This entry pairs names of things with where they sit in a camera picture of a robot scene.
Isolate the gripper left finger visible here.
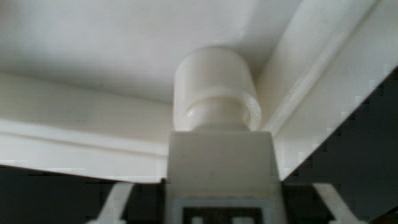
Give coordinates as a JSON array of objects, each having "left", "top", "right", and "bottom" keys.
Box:
[{"left": 87, "top": 182, "right": 135, "bottom": 224}]

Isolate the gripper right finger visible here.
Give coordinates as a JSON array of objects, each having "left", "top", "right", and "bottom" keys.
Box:
[{"left": 312, "top": 183, "right": 367, "bottom": 224}]

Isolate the white table leg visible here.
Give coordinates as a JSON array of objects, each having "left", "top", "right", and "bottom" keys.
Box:
[{"left": 163, "top": 99, "right": 291, "bottom": 224}]

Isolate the white square table top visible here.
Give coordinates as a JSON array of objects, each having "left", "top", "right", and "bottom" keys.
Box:
[{"left": 0, "top": 0, "right": 398, "bottom": 182}]

